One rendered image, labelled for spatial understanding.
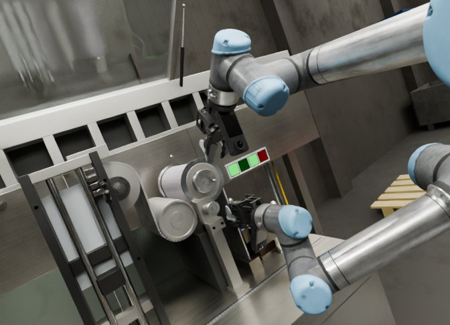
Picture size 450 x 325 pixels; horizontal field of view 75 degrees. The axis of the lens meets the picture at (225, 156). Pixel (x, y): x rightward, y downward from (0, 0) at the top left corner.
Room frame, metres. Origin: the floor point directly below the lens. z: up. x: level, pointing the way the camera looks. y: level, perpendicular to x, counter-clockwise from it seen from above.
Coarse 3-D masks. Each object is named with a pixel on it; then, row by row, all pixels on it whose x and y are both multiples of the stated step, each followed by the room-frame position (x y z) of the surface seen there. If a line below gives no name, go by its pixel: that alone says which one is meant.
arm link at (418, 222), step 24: (432, 192) 0.54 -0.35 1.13; (408, 216) 0.53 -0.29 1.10; (432, 216) 0.52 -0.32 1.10; (360, 240) 0.55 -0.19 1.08; (384, 240) 0.53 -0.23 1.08; (408, 240) 0.52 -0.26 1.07; (312, 264) 0.58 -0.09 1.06; (336, 264) 0.55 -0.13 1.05; (360, 264) 0.54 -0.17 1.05; (384, 264) 0.54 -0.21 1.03; (312, 288) 0.53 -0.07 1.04; (336, 288) 0.55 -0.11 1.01; (312, 312) 0.53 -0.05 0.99
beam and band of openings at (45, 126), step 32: (128, 96) 1.20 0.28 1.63; (160, 96) 1.26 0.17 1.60; (192, 96) 1.34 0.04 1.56; (0, 128) 0.99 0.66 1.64; (32, 128) 1.03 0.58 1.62; (64, 128) 1.08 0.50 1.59; (96, 128) 1.13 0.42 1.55; (128, 128) 1.25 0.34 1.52; (160, 128) 1.31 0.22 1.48; (0, 160) 0.98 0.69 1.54; (32, 160) 1.08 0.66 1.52; (64, 160) 1.12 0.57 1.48; (0, 192) 0.96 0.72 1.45
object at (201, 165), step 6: (192, 168) 0.91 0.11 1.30; (198, 168) 0.92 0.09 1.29; (204, 168) 0.93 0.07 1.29; (210, 168) 0.93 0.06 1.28; (192, 174) 0.90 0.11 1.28; (216, 174) 0.94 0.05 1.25; (186, 180) 0.89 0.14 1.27; (192, 186) 0.90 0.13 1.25; (216, 186) 0.93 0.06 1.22; (192, 192) 0.89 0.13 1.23; (198, 192) 0.90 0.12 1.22; (210, 192) 0.92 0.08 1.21; (198, 198) 0.90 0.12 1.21
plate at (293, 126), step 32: (192, 128) 1.30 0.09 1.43; (256, 128) 1.45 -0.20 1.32; (288, 128) 1.54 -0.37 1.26; (128, 160) 1.15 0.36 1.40; (160, 160) 1.21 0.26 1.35; (224, 160) 1.34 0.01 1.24; (160, 192) 1.18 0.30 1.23; (0, 224) 0.94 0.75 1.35; (32, 224) 0.98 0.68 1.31; (0, 256) 0.92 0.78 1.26; (32, 256) 0.96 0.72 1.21; (0, 288) 0.91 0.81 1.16
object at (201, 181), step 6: (198, 174) 0.89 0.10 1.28; (204, 174) 0.90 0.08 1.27; (210, 174) 0.91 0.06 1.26; (192, 180) 0.90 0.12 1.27; (198, 180) 0.89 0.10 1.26; (204, 180) 0.90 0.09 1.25; (198, 186) 0.89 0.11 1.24; (204, 186) 0.90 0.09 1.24; (210, 186) 0.90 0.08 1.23; (204, 192) 0.89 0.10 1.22
